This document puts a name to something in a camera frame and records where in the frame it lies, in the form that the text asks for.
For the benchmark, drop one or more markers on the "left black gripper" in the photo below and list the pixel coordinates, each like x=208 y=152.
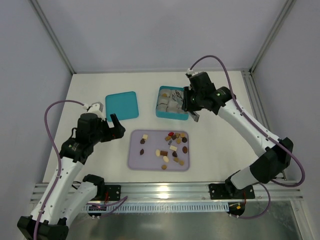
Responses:
x=110 y=131

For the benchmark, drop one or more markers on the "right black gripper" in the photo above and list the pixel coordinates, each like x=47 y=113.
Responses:
x=188 y=102

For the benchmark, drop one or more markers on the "metal tongs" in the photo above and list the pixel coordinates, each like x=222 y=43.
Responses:
x=178 y=96

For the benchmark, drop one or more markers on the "brown square chocolate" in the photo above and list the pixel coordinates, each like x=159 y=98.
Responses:
x=163 y=153

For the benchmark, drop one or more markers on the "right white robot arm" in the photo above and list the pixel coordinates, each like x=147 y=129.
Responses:
x=273 y=153

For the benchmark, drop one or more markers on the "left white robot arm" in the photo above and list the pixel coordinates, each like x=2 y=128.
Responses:
x=52 y=217

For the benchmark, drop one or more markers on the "teal chocolate box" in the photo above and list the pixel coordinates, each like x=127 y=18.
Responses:
x=166 y=107

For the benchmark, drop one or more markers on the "white swirl oval chocolate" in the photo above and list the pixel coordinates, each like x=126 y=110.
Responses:
x=157 y=153

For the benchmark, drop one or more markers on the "cream oval chocolate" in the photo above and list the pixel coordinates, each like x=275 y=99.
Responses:
x=166 y=159

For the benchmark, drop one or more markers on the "brown leaf chocolate right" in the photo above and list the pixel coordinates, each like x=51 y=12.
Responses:
x=185 y=149

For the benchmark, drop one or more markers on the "white square chocolate centre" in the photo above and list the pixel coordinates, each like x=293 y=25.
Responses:
x=173 y=148

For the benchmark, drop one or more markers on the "teal box lid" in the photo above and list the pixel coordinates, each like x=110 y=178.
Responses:
x=124 y=105

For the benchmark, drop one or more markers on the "purple tray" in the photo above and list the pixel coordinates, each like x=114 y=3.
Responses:
x=158 y=139

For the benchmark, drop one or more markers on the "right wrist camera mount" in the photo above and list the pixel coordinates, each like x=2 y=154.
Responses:
x=190 y=72

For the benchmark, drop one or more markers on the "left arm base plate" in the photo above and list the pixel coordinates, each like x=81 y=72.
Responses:
x=112 y=192

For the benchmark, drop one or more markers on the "aluminium frame rail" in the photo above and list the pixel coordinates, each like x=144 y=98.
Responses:
x=198 y=191

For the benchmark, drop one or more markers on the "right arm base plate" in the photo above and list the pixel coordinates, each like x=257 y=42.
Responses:
x=218 y=191

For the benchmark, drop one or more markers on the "slotted cable duct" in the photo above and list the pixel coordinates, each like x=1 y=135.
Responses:
x=160 y=207

